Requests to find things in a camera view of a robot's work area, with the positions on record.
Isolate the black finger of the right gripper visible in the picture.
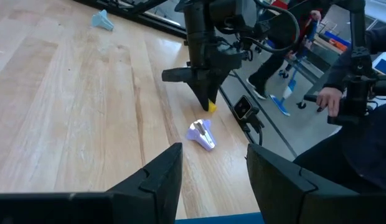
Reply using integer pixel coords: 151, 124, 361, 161
211, 52, 247, 103
161, 67, 217, 112

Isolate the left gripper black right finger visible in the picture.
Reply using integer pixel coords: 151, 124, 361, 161
247, 143, 386, 224

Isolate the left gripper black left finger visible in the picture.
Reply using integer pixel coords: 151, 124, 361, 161
0, 142, 184, 224

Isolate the purple staple remover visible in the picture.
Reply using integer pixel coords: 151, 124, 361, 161
186, 119, 217, 152

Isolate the light blue staple remover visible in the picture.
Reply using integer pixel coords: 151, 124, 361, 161
91, 9, 115, 32

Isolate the person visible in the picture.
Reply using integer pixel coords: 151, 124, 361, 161
245, 0, 324, 100
292, 24, 386, 194

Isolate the blue white wheeled stand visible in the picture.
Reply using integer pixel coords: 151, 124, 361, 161
269, 46, 308, 118

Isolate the blue plastic bin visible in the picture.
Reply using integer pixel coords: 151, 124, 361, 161
175, 212, 265, 224

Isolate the small table-level camera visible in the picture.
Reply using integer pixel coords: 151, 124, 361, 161
232, 95, 265, 146

